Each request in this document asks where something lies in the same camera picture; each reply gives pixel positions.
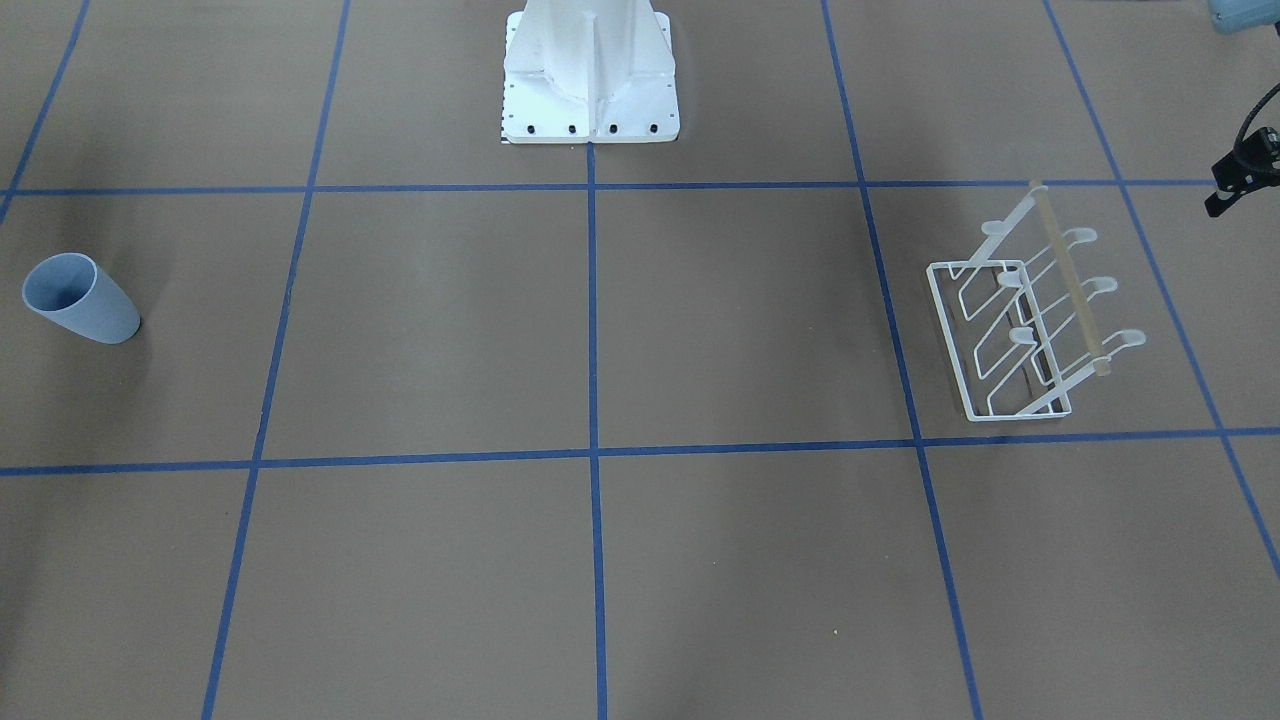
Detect light blue plastic cup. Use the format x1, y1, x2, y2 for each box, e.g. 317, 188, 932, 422
20, 252, 141, 345

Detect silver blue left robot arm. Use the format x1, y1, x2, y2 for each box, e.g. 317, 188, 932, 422
1204, 1, 1279, 218

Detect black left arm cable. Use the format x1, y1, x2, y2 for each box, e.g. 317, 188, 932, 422
1234, 85, 1280, 161

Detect white wire cup rack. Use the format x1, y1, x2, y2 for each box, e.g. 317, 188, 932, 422
925, 179, 1147, 423

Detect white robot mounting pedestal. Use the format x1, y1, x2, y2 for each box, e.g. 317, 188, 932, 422
500, 1, 681, 145

